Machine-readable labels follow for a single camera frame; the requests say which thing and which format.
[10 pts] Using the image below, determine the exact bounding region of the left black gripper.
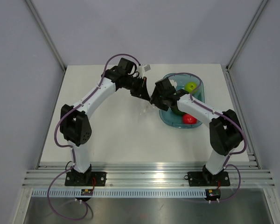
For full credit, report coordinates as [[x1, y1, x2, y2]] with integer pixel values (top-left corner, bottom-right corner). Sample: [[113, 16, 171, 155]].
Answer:
[[124, 76, 149, 101]]

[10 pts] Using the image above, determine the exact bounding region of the clear zip top bag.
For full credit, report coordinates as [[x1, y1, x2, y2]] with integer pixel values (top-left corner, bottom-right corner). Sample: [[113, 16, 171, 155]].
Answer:
[[138, 101, 157, 123]]

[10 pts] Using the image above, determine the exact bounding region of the dark green avocado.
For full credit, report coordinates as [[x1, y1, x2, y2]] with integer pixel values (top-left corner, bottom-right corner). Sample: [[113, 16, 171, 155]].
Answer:
[[171, 107, 184, 116]]

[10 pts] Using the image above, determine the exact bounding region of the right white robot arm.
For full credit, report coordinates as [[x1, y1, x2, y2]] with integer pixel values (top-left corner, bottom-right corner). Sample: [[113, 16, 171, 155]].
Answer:
[[150, 78, 247, 185]]

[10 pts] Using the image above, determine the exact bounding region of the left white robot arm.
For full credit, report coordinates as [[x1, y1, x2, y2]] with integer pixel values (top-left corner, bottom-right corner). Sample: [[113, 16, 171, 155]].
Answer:
[[59, 58, 150, 187]]

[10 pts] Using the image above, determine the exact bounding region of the teal plastic tray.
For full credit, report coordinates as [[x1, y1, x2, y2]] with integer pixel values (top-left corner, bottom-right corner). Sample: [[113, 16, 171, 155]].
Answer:
[[159, 73, 205, 129]]

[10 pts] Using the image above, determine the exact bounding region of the green apple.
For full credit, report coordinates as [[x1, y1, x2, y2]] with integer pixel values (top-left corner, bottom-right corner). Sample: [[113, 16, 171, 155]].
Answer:
[[184, 82, 197, 94]]

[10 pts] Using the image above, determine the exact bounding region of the red apple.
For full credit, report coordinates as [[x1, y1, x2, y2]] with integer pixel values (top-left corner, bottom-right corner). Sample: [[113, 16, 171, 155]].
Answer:
[[182, 114, 197, 125]]

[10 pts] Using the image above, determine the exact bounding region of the right small circuit board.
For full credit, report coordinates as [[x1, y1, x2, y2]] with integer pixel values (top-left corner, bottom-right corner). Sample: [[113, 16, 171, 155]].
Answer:
[[205, 189, 221, 200]]

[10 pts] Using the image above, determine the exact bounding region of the small circuit board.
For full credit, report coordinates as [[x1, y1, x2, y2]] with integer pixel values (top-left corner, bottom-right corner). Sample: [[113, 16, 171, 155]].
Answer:
[[81, 189, 93, 196], [205, 189, 221, 200]]

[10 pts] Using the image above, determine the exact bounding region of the left small circuit board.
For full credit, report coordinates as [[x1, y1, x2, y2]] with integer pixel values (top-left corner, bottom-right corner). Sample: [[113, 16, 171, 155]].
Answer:
[[81, 189, 93, 196]]

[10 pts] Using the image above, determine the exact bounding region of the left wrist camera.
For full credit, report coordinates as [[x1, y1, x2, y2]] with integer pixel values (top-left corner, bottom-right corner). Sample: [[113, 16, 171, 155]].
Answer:
[[136, 64, 151, 74]]

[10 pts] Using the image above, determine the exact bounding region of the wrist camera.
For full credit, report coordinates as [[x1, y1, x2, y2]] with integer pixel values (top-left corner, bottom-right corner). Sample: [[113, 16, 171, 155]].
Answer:
[[136, 64, 151, 74], [170, 79, 177, 87]]

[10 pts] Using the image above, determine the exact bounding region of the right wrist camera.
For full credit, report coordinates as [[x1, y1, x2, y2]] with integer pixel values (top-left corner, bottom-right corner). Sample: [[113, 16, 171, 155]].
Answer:
[[170, 79, 177, 87]]

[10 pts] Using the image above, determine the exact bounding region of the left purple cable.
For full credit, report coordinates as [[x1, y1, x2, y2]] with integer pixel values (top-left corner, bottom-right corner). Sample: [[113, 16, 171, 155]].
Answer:
[[47, 54, 142, 220]]

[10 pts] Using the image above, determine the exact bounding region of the purple cable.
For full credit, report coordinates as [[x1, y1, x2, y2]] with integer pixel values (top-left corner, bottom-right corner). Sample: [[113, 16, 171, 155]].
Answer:
[[162, 73, 248, 203], [47, 54, 142, 220]]

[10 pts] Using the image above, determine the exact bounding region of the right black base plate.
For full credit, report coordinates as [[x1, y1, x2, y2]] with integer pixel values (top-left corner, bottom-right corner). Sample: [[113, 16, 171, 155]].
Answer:
[[184, 171, 231, 187]]

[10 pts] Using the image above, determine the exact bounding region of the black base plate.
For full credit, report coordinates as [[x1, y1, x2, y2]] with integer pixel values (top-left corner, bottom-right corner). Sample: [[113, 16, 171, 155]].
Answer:
[[184, 171, 231, 187], [64, 170, 106, 187]]

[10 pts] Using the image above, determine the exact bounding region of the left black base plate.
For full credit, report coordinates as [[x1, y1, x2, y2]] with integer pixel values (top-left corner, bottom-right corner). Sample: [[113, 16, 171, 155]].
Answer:
[[64, 170, 106, 187]]

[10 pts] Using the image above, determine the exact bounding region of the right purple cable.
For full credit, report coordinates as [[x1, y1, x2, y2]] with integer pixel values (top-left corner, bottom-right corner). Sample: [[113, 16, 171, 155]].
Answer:
[[162, 73, 248, 203]]

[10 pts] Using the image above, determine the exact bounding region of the aluminium mounting rail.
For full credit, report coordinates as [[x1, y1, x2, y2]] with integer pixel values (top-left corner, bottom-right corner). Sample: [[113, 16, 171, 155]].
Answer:
[[22, 162, 275, 189]]

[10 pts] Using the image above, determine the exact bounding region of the left aluminium frame post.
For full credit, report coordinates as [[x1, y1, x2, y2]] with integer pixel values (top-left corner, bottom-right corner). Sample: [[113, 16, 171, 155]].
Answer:
[[24, 0, 67, 74]]

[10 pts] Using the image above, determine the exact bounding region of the aluminium frame post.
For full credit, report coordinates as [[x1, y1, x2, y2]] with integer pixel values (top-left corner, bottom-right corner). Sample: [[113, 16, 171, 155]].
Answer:
[[24, 0, 67, 74], [225, 0, 270, 72]]

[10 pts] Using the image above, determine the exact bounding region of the white slotted cable duct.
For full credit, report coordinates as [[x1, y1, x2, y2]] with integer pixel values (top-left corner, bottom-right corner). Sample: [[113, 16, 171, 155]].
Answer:
[[32, 189, 206, 198]]

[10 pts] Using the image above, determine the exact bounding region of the right aluminium frame post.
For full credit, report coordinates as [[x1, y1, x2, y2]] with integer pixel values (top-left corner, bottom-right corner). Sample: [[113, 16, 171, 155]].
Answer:
[[225, 0, 270, 72]]

